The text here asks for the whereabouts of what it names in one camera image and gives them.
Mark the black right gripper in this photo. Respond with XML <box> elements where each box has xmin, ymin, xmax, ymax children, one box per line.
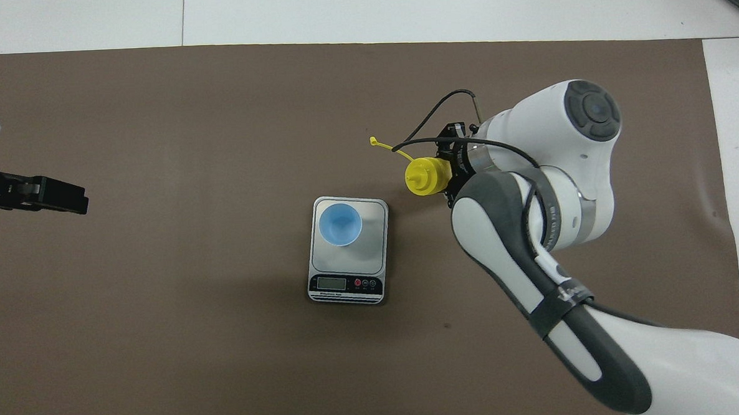
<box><xmin>433</xmin><ymin>120</ymin><xmax>490</xmax><ymax>209</ymax></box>

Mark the yellow squeeze bottle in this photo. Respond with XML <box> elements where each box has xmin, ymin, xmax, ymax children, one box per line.
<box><xmin>369</xmin><ymin>133</ymin><xmax>455</xmax><ymax>200</ymax></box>

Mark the light blue plastic cup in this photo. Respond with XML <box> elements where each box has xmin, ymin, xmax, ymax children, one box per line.
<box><xmin>317</xmin><ymin>202</ymin><xmax>365</xmax><ymax>249</ymax></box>

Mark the silver digital kitchen scale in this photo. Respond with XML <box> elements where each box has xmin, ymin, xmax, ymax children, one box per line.
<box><xmin>303</xmin><ymin>194</ymin><xmax>394</xmax><ymax>308</ymax></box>

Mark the brown paper mat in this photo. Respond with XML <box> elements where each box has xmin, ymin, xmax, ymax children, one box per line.
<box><xmin>0</xmin><ymin>21</ymin><xmax>739</xmax><ymax>415</ymax></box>

